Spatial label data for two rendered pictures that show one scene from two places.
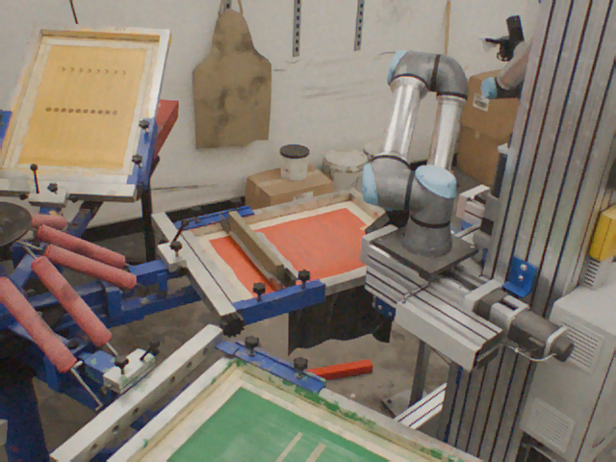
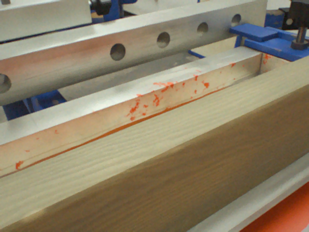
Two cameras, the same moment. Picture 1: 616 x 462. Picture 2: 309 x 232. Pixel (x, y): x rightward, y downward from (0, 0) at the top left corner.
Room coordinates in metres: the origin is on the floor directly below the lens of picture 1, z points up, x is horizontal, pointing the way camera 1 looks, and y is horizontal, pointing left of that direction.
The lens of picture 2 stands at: (1.96, 0.07, 1.15)
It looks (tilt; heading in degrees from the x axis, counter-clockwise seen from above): 34 degrees down; 89
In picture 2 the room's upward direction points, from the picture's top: 3 degrees counter-clockwise
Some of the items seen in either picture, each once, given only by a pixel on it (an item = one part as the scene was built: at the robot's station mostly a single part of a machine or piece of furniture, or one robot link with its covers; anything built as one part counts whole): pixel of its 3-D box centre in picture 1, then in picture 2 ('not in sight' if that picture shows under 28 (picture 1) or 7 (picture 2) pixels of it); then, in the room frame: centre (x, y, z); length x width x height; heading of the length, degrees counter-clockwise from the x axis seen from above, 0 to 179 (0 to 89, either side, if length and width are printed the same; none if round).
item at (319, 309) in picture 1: (340, 309); not in sight; (1.95, -0.13, 0.79); 0.46 x 0.09 x 0.33; 121
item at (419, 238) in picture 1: (428, 228); not in sight; (1.67, -0.34, 1.31); 0.15 x 0.15 x 0.10
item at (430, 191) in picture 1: (431, 192); not in sight; (1.67, -0.34, 1.42); 0.13 x 0.12 x 0.14; 76
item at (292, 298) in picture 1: (281, 300); not in sight; (1.72, 0.08, 0.98); 0.30 x 0.05 x 0.07; 121
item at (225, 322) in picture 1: (230, 321); not in sight; (1.55, 0.22, 1.02); 0.07 x 0.06 x 0.07; 121
